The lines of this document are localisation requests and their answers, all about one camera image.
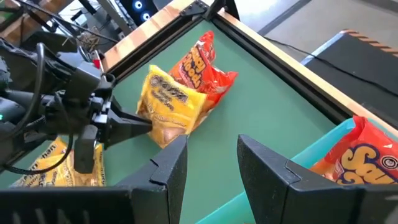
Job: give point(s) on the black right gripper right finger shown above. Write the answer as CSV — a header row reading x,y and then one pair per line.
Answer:
x,y
280,193

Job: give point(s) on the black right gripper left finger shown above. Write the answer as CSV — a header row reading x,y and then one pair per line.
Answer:
x,y
140,199

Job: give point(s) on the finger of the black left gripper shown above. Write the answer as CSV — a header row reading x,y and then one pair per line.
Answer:
x,y
115,112
124,130

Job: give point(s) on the yellow creamy chicken ramen packet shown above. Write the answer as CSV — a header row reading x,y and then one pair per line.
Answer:
x,y
46,155
84,177
174,109

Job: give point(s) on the red Saucy Noods packet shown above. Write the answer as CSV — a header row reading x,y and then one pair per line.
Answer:
x,y
199,71
357,155

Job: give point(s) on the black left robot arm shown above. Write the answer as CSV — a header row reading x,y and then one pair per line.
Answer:
x,y
12,109

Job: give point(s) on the teal plastic bin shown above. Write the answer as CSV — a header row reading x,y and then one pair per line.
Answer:
x,y
230,211

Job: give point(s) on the green table mat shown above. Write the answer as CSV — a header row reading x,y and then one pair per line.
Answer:
x,y
264,102

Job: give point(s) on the black computer with blue lights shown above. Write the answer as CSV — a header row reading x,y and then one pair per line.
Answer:
x,y
140,12

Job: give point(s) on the black floor mat hazard stripes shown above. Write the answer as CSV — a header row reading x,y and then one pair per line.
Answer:
x,y
357,68

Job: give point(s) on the black aluminium table frame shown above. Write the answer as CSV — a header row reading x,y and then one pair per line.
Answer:
x,y
280,65

